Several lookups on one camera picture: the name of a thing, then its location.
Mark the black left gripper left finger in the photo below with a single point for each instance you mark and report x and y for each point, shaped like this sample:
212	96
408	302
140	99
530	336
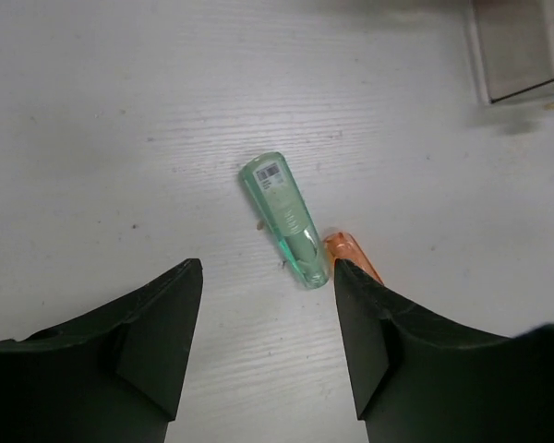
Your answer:
114	374

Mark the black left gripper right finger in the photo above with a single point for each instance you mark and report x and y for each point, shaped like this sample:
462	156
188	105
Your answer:
417	376

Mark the orange correction tape dispenser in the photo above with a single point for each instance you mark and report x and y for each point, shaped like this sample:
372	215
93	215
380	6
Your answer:
342	245

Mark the green correction tape dispenser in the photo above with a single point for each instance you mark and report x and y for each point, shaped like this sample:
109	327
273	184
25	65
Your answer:
270	184

